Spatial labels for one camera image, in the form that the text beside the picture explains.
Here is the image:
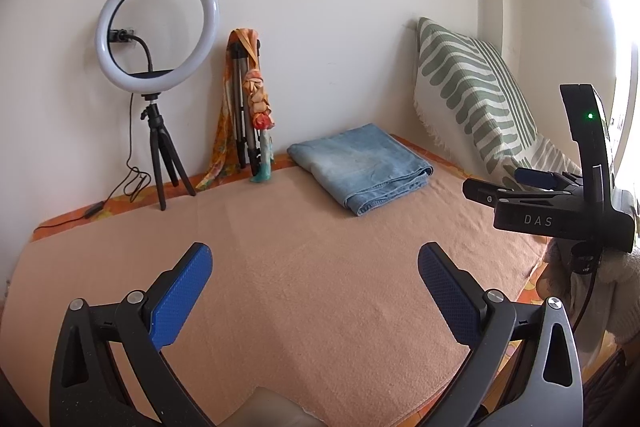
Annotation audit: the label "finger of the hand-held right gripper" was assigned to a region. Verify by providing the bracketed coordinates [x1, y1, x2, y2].
[462, 178, 586, 208]
[515, 167, 585, 190]

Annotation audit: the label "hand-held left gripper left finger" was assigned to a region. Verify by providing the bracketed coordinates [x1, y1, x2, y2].
[49, 243, 216, 427]

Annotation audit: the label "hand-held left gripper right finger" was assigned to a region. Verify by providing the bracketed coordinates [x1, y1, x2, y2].
[417, 242, 586, 427]

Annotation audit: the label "blue denim pants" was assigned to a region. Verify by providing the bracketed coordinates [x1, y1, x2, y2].
[286, 123, 435, 218]

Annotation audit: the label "person's right hand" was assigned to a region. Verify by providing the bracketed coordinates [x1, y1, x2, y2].
[545, 239, 640, 348]

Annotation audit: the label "green and white patterned pillow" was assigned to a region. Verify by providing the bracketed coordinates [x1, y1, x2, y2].
[412, 17, 583, 190]

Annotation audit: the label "orange patterned bedsheet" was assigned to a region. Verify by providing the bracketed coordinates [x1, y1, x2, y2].
[32, 134, 556, 427]

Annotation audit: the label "peach blanket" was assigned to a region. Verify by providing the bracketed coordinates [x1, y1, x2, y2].
[10, 164, 551, 427]

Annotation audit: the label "teal figurine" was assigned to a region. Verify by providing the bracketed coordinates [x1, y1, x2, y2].
[250, 129, 275, 184]

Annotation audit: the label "folded tripod with orange scarf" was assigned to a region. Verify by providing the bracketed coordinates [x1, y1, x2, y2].
[195, 27, 276, 190]

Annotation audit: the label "grey folded tripod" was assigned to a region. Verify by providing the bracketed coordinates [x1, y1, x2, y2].
[222, 42, 262, 172]

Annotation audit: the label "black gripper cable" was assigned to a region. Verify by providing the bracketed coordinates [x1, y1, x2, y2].
[570, 252, 602, 333]

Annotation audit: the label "black ring light cable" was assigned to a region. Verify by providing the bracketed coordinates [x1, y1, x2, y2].
[42, 97, 151, 228]

